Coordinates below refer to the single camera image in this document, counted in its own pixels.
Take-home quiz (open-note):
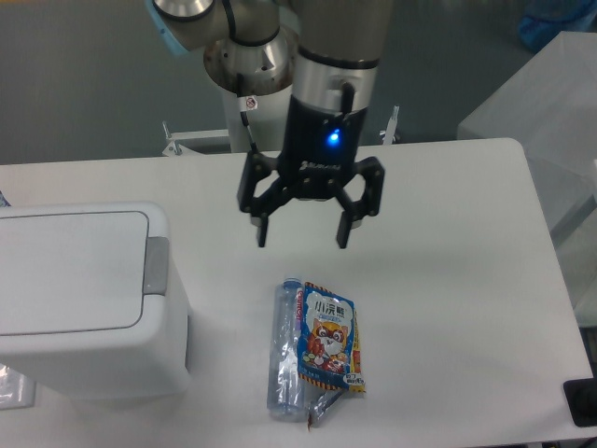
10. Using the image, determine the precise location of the blue cartoon snack bag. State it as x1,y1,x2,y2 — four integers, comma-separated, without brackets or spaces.
297,282,366,394

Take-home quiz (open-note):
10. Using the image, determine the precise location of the blue shoe cover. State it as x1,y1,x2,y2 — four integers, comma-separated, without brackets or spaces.
518,1,596,52

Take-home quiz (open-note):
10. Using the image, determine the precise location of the white plastic trash can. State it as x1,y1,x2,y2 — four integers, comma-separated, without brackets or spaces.
1,202,190,399

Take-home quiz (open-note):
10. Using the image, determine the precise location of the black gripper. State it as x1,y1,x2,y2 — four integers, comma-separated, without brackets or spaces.
237,92,385,249

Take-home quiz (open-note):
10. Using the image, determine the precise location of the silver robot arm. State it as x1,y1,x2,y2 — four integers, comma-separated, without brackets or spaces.
146,1,393,247

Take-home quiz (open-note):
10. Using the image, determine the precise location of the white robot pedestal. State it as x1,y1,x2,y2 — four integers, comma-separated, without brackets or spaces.
219,86,292,153

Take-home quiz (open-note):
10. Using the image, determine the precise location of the clear plastic water bottle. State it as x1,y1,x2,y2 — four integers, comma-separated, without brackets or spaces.
267,277,306,422

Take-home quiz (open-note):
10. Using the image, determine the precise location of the small silver wrapper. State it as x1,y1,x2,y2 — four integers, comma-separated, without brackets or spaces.
307,389,348,430

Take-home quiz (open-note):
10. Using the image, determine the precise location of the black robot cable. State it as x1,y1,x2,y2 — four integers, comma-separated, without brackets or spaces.
235,74,259,153

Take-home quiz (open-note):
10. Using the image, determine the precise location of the white side table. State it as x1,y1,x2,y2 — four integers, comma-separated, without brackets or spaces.
457,32,596,328

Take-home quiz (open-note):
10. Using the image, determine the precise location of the blue patterned object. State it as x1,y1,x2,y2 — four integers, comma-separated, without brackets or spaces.
0,192,11,207

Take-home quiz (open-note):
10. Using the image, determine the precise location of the black device at edge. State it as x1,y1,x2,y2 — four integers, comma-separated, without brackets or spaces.
563,378,596,427

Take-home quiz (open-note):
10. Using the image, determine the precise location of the white base frame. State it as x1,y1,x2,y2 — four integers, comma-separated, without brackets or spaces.
161,105,401,157

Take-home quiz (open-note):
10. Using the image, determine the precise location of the clear plastic bag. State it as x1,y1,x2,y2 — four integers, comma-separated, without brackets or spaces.
0,365,36,411

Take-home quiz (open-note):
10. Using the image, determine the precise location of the grey lid push button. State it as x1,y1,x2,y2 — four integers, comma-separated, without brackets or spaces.
143,237,170,296

